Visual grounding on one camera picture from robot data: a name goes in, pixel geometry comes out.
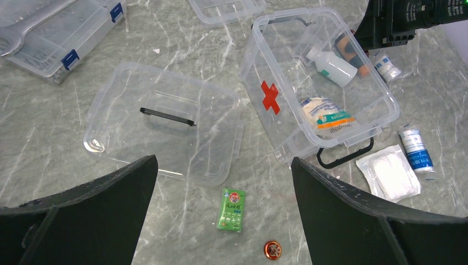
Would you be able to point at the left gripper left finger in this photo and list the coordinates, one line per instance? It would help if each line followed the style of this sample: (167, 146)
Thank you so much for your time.
(98, 222)

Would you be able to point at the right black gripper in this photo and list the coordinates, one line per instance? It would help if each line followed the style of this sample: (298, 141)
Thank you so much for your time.
(376, 30)

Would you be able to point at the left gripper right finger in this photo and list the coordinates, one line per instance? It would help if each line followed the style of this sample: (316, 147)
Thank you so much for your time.
(346, 225)

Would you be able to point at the small bandage roll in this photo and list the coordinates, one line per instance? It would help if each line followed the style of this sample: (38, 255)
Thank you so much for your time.
(386, 69)

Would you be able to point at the white medicine bottle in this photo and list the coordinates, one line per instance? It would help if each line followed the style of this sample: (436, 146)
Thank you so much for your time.
(333, 67)

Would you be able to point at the blue white bandage roll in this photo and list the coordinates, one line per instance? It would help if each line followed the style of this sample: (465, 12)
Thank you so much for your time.
(415, 149)

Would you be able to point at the green sachet packet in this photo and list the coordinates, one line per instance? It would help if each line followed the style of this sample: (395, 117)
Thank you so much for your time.
(231, 210)

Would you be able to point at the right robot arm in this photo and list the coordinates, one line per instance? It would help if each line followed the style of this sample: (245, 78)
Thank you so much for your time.
(393, 23)

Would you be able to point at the clear medicine kit box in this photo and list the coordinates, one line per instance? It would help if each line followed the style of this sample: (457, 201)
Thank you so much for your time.
(278, 77)

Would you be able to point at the clear kit lid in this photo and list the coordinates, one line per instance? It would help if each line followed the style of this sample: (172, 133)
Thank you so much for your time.
(192, 127)

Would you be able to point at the white gauze packet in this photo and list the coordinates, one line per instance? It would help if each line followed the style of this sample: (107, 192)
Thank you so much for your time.
(389, 175)

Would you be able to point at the small red balm tin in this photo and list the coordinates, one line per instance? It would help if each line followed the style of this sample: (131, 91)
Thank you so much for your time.
(272, 250)

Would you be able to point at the clear divided organizer tray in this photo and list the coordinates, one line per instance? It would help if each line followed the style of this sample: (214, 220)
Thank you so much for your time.
(215, 13)

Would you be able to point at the clear box with blue latches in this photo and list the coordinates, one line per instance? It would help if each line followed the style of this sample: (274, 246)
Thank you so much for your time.
(53, 49)

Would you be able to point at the silver wrench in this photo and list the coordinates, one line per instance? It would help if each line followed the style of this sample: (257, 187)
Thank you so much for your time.
(15, 34)

